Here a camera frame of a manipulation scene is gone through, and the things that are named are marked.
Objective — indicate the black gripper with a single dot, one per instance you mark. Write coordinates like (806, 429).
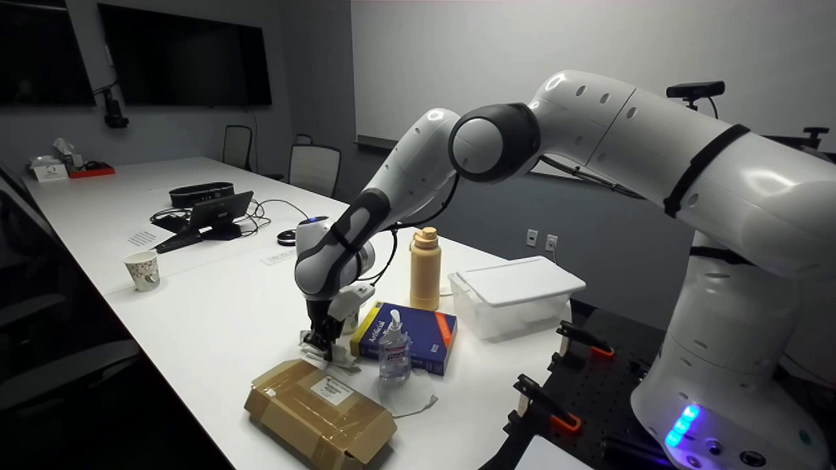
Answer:
(325, 327)

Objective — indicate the brown bottle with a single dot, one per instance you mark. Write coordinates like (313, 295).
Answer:
(425, 269)

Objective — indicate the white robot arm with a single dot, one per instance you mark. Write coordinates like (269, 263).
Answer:
(762, 220)

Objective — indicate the clear sanitizer bottle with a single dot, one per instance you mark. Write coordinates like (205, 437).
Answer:
(394, 352)

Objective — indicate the black round puck speaker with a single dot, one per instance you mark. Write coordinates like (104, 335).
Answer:
(287, 237)

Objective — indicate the clear round plastic lid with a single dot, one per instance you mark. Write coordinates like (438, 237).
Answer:
(408, 398)

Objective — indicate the blue yellow book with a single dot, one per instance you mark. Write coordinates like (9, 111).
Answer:
(432, 335)

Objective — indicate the black tablet console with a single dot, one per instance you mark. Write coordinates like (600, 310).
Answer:
(208, 220)

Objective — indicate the grey mesh office chair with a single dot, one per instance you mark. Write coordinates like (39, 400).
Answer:
(313, 167)

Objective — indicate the black conference speaker bar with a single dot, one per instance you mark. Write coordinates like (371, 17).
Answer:
(193, 193)

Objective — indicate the patterned paper cup far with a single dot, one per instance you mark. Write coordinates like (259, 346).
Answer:
(144, 269)

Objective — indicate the clear plastic storage bin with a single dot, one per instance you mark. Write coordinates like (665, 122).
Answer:
(512, 297)

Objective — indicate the orange black clamp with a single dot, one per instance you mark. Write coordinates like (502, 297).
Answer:
(596, 346)
(555, 414)

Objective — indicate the red tray with tissues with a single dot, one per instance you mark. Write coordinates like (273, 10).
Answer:
(80, 165)

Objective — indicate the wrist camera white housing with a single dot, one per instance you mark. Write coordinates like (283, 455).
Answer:
(346, 306)

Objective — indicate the wall mounted black television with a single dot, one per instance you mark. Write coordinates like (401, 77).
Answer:
(179, 61)

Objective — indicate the black camera on stand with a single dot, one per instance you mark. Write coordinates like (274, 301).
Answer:
(708, 90)

